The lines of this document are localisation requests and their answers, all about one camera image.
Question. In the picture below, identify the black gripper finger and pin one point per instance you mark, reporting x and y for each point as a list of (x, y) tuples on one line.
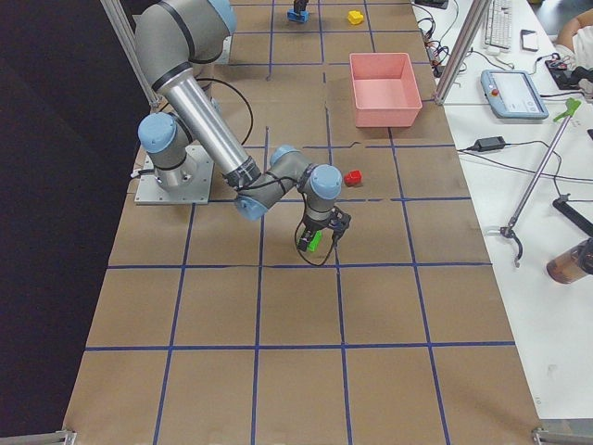
[(305, 239), (336, 236)]

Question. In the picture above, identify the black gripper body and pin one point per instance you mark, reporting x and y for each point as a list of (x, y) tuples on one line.
[(313, 226), (298, 5)]

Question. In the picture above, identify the blue toy block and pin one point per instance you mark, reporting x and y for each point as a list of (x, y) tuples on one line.
[(299, 17)]

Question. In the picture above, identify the green toy block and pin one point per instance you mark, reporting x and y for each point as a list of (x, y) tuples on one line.
[(314, 242)]

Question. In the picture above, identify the red toy block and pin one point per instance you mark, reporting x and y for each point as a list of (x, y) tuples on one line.
[(353, 178)]

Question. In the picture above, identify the yellow toy block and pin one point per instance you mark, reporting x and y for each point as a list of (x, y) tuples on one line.
[(355, 17)]

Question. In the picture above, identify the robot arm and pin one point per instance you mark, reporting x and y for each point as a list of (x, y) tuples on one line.
[(170, 38)]

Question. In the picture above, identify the pink plastic box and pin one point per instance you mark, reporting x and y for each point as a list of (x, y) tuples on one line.
[(385, 92)]

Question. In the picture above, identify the black power adapter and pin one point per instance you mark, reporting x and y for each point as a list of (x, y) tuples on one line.
[(489, 144)]

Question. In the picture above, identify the white keyboard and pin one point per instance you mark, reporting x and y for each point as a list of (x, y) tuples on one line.
[(497, 25)]

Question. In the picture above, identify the teach pendant tablet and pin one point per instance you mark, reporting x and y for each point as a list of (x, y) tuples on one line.
[(512, 95)]

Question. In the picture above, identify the long reach grabber tool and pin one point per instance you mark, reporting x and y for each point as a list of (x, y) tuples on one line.
[(507, 231)]

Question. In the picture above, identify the brown drink bottle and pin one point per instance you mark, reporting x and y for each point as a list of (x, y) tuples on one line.
[(573, 264)]

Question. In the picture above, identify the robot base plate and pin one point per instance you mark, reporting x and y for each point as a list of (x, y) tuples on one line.
[(188, 184)]

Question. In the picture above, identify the aluminium frame post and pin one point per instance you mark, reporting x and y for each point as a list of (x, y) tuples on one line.
[(462, 45)]

